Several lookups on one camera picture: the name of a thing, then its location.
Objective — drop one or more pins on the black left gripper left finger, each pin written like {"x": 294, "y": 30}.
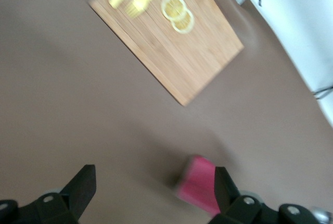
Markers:
{"x": 75, "y": 195}

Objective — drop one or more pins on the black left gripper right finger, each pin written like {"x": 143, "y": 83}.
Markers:
{"x": 231, "y": 203}

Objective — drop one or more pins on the covered lemon slice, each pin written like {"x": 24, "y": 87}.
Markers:
{"x": 184, "y": 23}

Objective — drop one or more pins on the whole lemon slice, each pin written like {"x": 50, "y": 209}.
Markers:
{"x": 172, "y": 5}

